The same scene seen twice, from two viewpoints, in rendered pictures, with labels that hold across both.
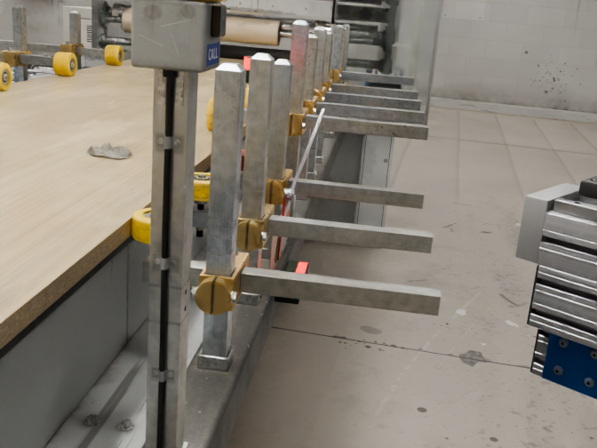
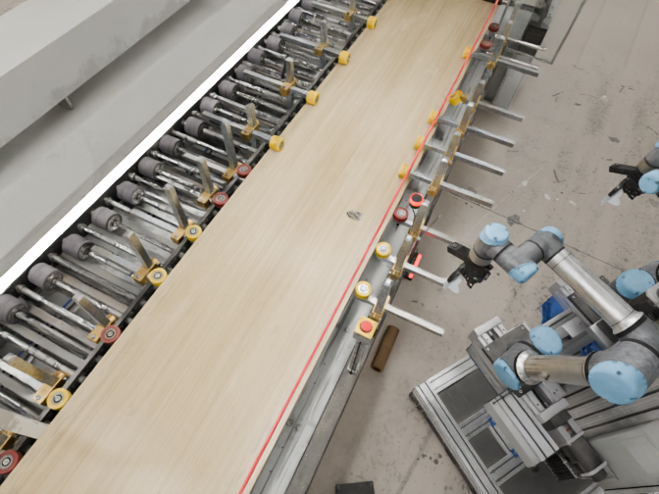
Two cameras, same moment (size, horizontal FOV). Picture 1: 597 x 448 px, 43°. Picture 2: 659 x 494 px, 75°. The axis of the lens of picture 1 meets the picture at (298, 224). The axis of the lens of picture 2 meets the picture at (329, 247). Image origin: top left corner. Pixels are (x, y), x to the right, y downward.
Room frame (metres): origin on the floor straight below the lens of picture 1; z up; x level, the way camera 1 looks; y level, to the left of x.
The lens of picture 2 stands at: (0.12, 0.12, 2.70)
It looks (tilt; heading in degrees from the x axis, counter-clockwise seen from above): 58 degrees down; 16
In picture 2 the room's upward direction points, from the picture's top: 5 degrees clockwise
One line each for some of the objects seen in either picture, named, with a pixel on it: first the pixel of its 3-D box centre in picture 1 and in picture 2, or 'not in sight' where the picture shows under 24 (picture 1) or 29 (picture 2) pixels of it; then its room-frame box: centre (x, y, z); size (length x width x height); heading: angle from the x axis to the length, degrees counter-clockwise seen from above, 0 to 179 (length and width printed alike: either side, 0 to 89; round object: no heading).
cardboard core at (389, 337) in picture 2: not in sight; (384, 348); (1.14, -0.02, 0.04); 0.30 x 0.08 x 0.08; 174
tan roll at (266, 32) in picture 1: (241, 30); not in sight; (3.89, 0.37, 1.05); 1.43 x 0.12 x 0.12; 84
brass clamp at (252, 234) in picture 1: (253, 226); (398, 267); (1.27, 0.08, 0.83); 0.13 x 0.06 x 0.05; 174
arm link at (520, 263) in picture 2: not in sight; (520, 261); (0.94, -0.24, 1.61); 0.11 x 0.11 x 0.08; 57
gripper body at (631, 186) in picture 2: not in sight; (637, 180); (1.62, -0.70, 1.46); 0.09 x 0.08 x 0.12; 50
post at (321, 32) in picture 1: (314, 109); (458, 135); (2.24, -0.02, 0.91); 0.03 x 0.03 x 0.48; 84
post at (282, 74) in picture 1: (274, 179); (415, 229); (1.49, 0.06, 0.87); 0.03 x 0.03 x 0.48; 84
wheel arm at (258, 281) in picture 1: (289, 286); (399, 314); (1.03, 0.01, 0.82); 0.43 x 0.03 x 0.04; 84
